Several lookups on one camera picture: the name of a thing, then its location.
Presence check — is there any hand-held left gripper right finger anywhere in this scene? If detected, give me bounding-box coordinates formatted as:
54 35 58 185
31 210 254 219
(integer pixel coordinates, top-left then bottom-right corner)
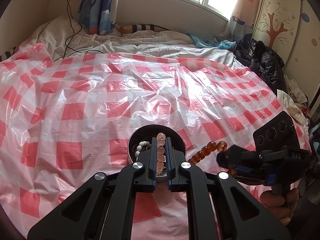
166 137 292 240

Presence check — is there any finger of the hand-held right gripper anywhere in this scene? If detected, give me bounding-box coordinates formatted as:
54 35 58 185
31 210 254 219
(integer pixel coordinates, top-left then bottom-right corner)
235 164 273 186
216 145 262 172

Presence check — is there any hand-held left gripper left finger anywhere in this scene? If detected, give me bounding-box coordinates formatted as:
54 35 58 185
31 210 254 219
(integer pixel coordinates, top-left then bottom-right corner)
27 137 157 240

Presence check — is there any pink bead bracelet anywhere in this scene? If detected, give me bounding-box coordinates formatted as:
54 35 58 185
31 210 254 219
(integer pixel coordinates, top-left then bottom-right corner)
155 133 167 173

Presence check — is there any white bead bracelet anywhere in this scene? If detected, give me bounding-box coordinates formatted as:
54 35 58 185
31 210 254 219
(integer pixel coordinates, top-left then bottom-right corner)
134 141 152 159

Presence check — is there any round metal bowl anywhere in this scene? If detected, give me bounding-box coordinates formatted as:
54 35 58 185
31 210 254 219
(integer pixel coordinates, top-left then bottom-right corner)
127 124 187 183

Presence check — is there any amber bead bracelet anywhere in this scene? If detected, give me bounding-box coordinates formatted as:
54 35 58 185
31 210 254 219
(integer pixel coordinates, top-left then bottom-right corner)
187 141 237 177

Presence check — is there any person's right hand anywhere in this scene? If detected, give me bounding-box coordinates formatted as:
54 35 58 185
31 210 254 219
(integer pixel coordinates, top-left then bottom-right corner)
260 188 300 227

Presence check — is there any pile of crumpled clothes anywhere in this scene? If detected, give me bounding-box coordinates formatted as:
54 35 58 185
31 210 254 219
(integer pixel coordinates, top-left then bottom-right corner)
276 75 320 140

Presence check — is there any black puffer jacket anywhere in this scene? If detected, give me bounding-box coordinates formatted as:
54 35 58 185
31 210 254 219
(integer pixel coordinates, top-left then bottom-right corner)
235 38 285 95

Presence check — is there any red checkered plastic sheet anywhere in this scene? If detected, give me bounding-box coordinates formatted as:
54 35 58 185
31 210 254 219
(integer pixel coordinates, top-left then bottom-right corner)
0 42 313 240

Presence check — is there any blue plastic bag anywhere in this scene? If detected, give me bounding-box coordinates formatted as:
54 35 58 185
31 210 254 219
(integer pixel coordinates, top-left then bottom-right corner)
187 32 237 50

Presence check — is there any tree print wardrobe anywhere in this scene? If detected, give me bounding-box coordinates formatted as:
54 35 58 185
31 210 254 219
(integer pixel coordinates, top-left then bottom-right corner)
250 0 320 108

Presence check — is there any cartoon print curtain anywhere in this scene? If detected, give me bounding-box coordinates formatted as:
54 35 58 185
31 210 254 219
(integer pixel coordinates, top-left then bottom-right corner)
77 0 120 35
226 0 265 48

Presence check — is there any white thin-striped bed sheet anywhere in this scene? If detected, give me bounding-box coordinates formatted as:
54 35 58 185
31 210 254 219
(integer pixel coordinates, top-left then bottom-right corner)
15 15 240 68

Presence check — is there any striped plush toy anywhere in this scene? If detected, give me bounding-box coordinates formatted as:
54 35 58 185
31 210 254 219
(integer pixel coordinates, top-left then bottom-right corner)
115 23 190 36

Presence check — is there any dark striped cloth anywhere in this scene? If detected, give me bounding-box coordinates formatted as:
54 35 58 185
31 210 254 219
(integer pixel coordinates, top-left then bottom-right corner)
0 46 18 61

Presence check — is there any black charging cable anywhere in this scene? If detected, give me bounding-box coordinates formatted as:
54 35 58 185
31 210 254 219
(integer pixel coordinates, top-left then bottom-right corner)
64 0 87 58

